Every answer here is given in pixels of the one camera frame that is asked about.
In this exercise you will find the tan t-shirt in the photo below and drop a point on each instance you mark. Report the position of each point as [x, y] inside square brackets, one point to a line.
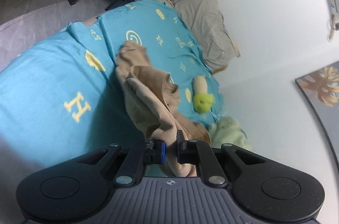
[151, 102]

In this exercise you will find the framed leaf wall picture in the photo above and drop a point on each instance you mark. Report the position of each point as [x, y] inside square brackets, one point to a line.
[320, 88]

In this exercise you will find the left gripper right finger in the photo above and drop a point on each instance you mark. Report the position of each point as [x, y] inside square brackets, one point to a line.
[185, 149]

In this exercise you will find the light green fleece blanket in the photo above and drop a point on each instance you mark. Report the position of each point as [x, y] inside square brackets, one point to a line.
[228, 130]

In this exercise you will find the green plush toy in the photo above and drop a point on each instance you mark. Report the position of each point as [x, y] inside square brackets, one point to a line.
[202, 100]

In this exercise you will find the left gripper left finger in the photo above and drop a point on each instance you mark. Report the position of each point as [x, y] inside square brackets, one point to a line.
[155, 152]

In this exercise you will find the teal patterned bed sheet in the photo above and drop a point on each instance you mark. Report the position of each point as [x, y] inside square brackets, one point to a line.
[61, 98]

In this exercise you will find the grey pillow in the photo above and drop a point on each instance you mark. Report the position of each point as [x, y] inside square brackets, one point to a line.
[206, 22]

